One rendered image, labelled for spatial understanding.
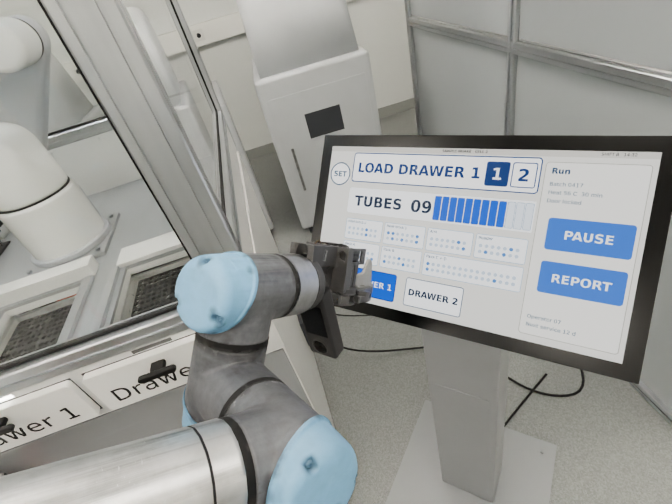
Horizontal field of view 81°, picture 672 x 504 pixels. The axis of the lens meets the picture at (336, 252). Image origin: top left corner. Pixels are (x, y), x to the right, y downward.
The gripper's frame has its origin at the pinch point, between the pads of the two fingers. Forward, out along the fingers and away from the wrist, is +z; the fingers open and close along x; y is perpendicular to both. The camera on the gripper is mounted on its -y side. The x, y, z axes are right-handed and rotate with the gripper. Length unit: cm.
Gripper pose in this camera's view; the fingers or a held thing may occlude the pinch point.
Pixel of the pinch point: (364, 288)
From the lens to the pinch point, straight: 67.1
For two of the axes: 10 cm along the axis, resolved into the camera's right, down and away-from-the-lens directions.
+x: -8.5, -1.5, 5.0
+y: 1.3, -9.9, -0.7
